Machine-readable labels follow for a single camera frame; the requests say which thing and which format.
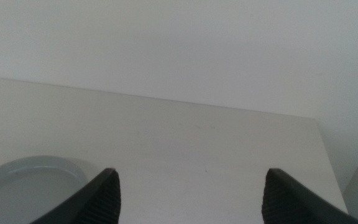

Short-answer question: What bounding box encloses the grey shallow bowl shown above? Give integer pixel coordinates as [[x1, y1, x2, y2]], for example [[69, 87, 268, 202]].
[[0, 155, 89, 224]]

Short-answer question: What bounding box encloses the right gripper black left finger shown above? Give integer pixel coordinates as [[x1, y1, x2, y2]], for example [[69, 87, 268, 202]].
[[29, 167, 122, 224]]

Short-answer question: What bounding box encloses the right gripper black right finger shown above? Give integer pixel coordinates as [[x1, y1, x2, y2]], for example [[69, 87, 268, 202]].
[[261, 168, 358, 224]]

